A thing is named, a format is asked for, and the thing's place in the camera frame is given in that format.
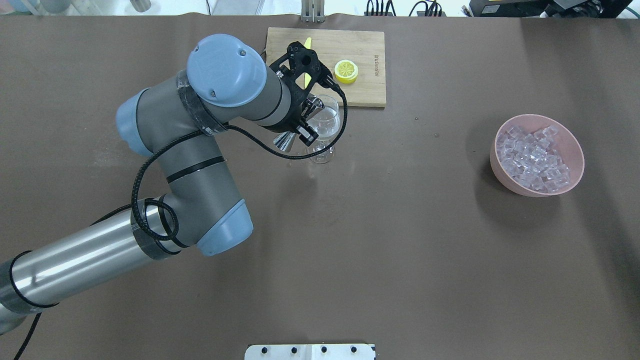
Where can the yellow plastic knife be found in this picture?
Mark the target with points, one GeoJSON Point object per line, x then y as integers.
{"type": "Point", "coordinates": [308, 44]}

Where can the yellow lemon slice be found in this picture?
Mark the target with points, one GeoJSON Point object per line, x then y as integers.
{"type": "Point", "coordinates": [346, 71]}

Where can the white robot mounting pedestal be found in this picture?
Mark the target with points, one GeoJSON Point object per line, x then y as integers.
{"type": "Point", "coordinates": [311, 351]}

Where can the aluminium frame post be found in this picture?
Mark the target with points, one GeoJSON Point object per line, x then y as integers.
{"type": "Point", "coordinates": [313, 11]}

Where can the bamboo cutting board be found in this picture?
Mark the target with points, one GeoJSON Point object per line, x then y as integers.
{"type": "Point", "coordinates": [366, 48]}

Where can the clear wine glass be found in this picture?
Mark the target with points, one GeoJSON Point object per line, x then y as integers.
{"type": "Point", "coordinates": [326, 123]}

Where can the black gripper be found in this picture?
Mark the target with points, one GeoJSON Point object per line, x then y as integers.
{"type": "Point", "coordinates": [288, 125]}

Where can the pink bowl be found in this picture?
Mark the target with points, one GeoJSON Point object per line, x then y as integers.
{"type": "Point", "coordinates": [567, 145]}

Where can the clear ice cubes pile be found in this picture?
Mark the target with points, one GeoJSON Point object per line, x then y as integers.
{"type": "Point", "coordinates": [532, 159]}

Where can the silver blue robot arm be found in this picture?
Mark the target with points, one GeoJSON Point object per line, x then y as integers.
{"type": "Point", "coordinates": [184, 194]}

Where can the steel double jigger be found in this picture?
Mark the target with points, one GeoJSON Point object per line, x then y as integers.
{"type": "Point", "coordinates": [284, 141]}

